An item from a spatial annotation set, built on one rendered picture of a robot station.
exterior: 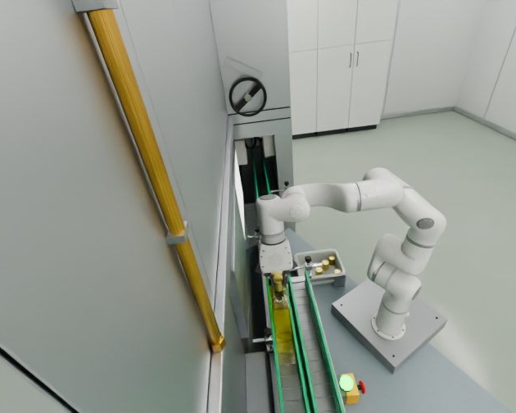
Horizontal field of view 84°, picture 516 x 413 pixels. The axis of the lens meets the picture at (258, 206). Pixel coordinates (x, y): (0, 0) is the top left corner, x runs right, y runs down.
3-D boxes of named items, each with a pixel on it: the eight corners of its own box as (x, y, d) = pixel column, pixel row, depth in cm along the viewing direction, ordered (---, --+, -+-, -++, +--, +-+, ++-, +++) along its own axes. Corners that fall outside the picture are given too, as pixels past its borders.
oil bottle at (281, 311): (274, 327, 112) (270, 292, 99) (289, 324, 112) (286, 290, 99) (277, 340, 107) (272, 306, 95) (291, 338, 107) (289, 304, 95)
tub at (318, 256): (293, 264, 153) (293, 252, 148) (335, 259, 153) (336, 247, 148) (300, 291, 139) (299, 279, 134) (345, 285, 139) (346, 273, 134)
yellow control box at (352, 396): (332, 384, 105) (332, 374, 100) (352, 382, 105) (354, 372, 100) (337, 406, 99) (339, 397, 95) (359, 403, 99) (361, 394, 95)
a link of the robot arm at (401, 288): (404, 321, 99) (414, 294, 90) (369, 298, 108) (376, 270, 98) (417, 304, 104) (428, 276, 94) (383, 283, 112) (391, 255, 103)
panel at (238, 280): (238, 196, 172) (229, 143, 152) (243, 196, 172) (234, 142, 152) (241, 338, 99) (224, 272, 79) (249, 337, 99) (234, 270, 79)
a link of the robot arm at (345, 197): (361, 216, 78) (285, 226, 80) (348, 200, 90) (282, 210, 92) (359, 187, 75) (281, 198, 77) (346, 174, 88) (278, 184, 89)
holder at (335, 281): (284, 266, 153) (283, 256, 149) (334, 260, 153) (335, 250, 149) (288, 292, 139) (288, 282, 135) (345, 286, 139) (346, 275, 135)
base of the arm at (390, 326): (391, 302, 122) (399, 279, 113) (417, 326, 113) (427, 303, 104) (364, 319, 117) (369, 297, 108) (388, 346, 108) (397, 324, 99)
